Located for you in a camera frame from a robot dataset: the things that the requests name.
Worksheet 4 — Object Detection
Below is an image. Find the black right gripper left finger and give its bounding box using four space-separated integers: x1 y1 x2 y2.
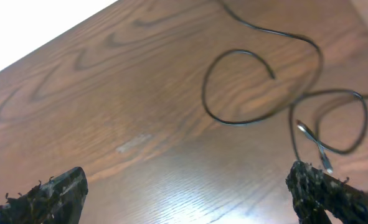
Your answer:
0 167 88 224

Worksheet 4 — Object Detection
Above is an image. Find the braided black usb cable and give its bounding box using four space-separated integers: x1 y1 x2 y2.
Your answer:
288 88 368 197

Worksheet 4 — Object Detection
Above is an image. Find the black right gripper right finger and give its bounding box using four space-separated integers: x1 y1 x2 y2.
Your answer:
285 161 368 224

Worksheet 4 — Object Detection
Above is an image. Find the smooth black usb cable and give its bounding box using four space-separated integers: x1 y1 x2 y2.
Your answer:
201 0 324 126

